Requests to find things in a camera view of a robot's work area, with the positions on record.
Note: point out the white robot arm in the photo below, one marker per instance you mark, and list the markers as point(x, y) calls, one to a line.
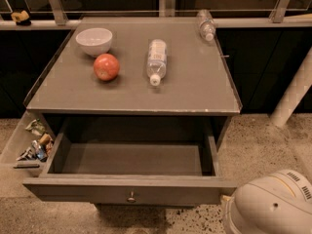
point(270, 156)

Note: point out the grey drawer cabinet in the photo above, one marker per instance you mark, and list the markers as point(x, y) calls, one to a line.
point(197, 82)

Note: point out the metal window railing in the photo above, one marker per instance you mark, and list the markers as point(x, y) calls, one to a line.
point(62, 14)

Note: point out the clear water bottle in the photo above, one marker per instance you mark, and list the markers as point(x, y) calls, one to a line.
point(206, 25)
point(156, 67)

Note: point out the clear water bottle centre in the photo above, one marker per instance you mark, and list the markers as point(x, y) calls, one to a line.
point(156, 67)

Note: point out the brown snack packet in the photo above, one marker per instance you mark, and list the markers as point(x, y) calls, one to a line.
point(45, 139)

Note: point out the blue foil snack packet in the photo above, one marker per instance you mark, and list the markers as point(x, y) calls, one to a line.
point(39, 150)

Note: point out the red apple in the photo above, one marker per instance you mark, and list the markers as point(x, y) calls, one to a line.
point(106, 67)

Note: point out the yellow black object on ledge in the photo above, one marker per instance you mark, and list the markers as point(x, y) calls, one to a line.
point(21, 17)

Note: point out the clear plastic side bin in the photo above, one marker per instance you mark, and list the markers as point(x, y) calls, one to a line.
point(18, 154)

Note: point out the white ceramic bowl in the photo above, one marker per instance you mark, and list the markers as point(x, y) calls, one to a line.
point(94, 41)

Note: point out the clear water bottle rear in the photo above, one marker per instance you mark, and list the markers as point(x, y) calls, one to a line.
point(206, 25)

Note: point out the green snack packet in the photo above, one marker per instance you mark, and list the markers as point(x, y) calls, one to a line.
point(36, 127)

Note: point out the grey top drawer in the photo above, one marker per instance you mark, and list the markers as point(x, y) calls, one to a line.
point(131, 160)

